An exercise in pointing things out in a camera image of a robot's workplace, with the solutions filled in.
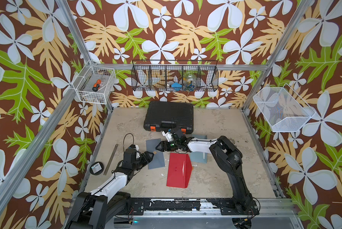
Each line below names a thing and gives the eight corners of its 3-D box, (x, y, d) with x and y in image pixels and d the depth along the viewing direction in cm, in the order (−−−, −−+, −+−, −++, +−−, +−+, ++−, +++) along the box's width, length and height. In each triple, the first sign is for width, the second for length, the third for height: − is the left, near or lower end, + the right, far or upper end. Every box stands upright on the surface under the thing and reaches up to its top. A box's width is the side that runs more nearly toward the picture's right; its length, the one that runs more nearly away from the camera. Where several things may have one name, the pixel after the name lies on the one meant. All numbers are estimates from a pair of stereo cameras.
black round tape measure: (88, 175, 87) (87, 174, 85) (93, 162, 92) (91, 161, 90) (102, 175, 87) (101, 174, 85) (106, 162, 92) (104, 161, 90)
